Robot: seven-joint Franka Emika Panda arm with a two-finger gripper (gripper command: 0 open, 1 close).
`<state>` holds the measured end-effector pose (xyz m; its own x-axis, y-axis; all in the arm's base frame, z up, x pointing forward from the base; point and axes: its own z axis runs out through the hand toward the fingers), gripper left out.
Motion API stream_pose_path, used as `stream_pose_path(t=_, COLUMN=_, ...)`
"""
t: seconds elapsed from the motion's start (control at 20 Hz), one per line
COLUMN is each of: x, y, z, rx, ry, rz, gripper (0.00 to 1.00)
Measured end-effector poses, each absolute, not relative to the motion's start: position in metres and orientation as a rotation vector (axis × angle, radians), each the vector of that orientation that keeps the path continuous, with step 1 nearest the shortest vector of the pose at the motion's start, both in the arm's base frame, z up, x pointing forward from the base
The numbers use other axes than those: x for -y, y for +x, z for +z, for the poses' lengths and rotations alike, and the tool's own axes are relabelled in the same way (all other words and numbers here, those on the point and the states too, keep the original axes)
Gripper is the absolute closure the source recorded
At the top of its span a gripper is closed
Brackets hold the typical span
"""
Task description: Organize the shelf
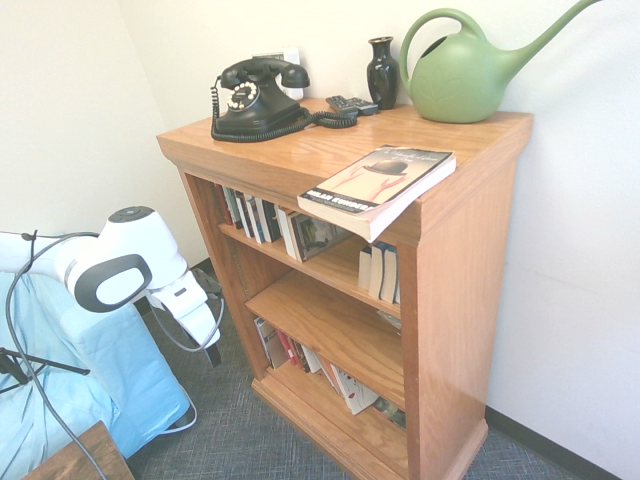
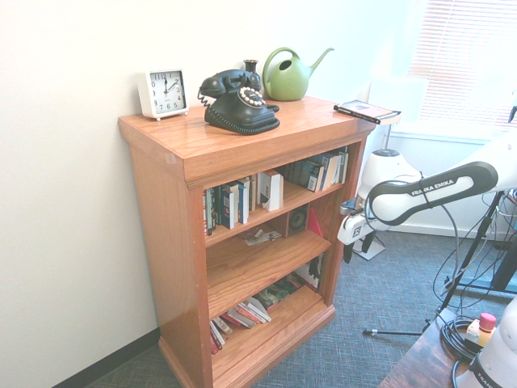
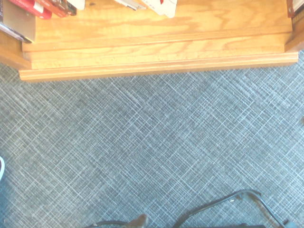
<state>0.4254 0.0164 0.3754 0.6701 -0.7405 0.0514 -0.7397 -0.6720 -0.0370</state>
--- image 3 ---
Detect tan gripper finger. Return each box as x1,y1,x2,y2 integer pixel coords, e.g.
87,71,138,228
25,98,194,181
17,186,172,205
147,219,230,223
127,213,149,228

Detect black cable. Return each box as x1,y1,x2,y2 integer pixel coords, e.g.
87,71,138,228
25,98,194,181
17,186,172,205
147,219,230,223
174,189,297,228

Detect white rounded object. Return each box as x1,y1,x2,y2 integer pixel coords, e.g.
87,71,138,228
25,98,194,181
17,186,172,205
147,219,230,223
0,156,6,182

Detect wooden bookshelf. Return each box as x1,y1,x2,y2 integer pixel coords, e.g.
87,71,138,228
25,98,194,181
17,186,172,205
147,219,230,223
0,0,304,83

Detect white cover book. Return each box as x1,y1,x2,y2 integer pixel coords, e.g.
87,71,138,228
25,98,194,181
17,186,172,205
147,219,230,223
67,0,86,11

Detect thin grey white book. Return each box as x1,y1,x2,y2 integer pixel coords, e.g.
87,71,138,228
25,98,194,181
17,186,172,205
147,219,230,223
114,0,147,11

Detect dark red paperback book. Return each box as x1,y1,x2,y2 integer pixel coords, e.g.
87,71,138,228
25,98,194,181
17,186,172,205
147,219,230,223
35,0,78,18

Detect white book with red mark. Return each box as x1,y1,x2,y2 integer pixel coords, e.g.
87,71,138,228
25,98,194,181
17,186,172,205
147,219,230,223
142,0,179,19

